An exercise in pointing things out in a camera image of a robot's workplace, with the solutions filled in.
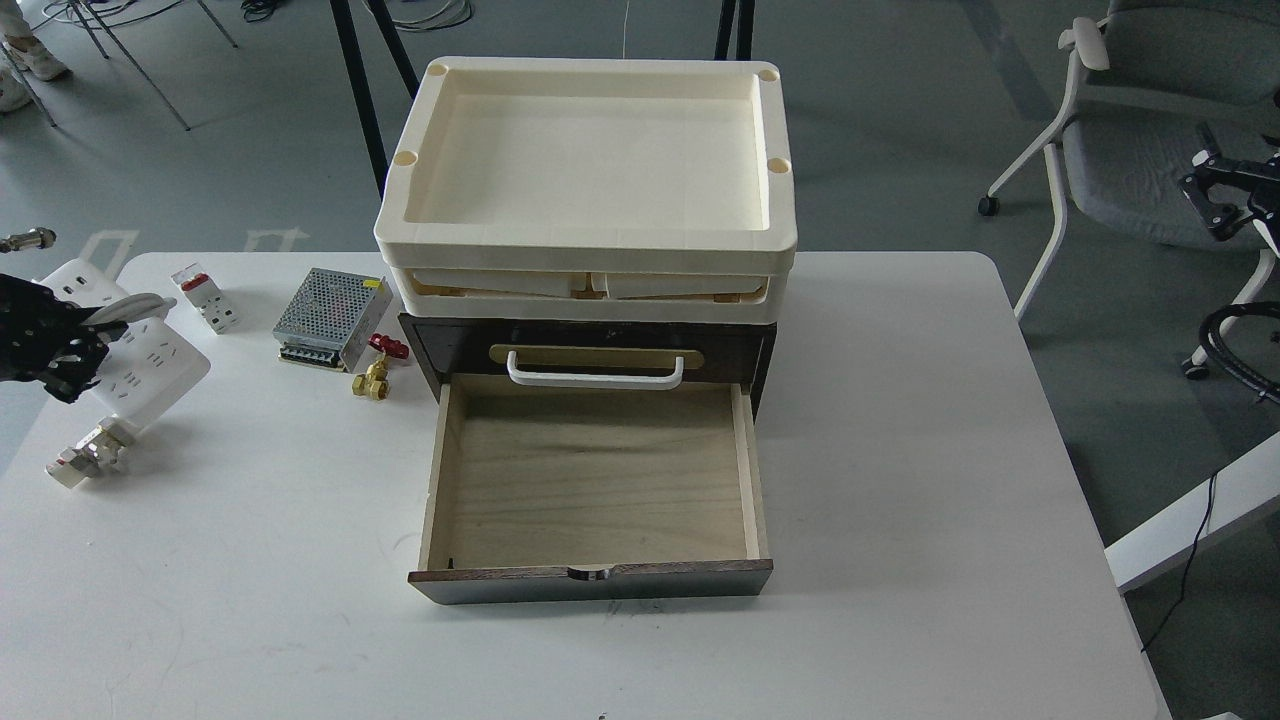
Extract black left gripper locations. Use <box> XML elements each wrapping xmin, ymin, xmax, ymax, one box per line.
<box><xmin>1</xmin><ymin>275</ymin><xmax>108</xmax><ymax>404</ymax></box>

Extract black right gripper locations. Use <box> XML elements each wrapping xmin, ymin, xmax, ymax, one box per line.
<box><xmin>1178</xmin><ymin>124</ymin><xmax>1279</xmax><ymax>241</ymax></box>

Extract white power strip with cable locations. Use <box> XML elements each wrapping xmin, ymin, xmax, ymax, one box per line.
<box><xmin>38</xmin><ymin>259</ymin><xmax>210</xmax><ymax>434</ymax></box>

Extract dark wooden cabinet body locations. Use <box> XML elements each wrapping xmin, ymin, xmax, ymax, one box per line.
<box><xmin>398</xmin><ymin>313</ymin><xmax>778</xmax><ymax>410</ymax></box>

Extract white terminal block part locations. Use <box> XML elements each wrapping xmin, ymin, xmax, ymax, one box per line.
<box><xmin>46</xmin><ymin>416</ymin><xmax>137</xmax><ymax>488</ymax></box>

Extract grey office chair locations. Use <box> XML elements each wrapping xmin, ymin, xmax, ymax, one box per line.
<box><xmin>977</xmin><ymin>1</ymin><xmax>1277</xmax><ymax>318</ymax></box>

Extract white red circuit breaker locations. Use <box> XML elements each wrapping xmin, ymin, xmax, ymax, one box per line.
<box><xmin>170</xmin><ymin>263</ymin><xmax>239</xmax><ymax>334</ymax></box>

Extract metal mesh power supply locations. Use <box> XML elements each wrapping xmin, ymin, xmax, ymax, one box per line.
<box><xmin>271</xmin><ymin>266</ymin><xmax>392</xmax><ymax>372</ymax></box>

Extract white desk edge right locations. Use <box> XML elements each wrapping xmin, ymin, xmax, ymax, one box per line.
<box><xmin>1105</xmin><ymin>434</ymin><xmax>1279</xmax><ymax>594</ymax></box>

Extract cream lower stacked tray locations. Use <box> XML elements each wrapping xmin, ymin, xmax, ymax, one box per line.
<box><xmin>392</xmin><ymin>268</ymin><xmax>788</xmax><ymax>325</ymax></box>

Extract cream plastic tray top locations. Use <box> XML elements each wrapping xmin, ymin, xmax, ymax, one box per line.
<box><xmin>374</xmin><ymin>56</ymin><xmax>797</xmax><ymax>275</ymax></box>

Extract open wooden drawer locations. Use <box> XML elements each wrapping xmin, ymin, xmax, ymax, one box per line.
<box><xmin>408</xmin><ymin>375</ymin><xmax>773</xmax><ymax>605</ymax></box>

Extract brass valve red handle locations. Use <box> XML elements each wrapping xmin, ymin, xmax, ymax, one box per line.
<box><xmin>351</xmin><ymin>333</ymin><xmax>410</xmax><ymax>401</ymax></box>

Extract white drawer handle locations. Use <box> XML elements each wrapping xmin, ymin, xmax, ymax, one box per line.
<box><xmin>506</xmin><ymin>350</ymin><xmax>686</xmax><ymax>389</ymax></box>

